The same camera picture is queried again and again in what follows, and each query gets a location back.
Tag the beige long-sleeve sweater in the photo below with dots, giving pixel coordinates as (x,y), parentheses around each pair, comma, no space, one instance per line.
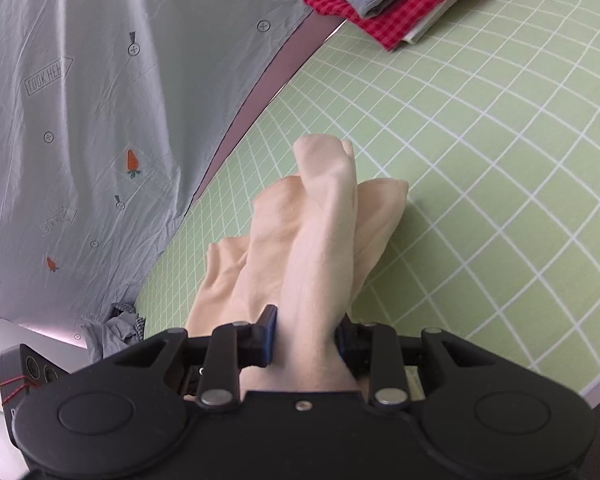
(320,260)

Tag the pink bed edge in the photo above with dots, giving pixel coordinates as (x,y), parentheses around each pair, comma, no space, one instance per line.
(280,70)

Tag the grey carrot-print sheet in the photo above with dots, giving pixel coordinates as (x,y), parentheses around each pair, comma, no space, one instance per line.
(130,110)

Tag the folded red plaid shirt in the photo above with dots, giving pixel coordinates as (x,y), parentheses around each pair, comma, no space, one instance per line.
(380,30)

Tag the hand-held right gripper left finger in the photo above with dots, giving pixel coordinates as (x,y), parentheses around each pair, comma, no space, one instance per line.
(269,336)

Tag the green grid cutting mat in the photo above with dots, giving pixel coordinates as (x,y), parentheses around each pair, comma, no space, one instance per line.
(480,160)

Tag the crumpled grey shirt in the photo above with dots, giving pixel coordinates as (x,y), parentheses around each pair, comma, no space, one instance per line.
(110,335)

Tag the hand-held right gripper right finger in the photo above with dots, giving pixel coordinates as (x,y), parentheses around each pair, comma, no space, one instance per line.
(344,344)

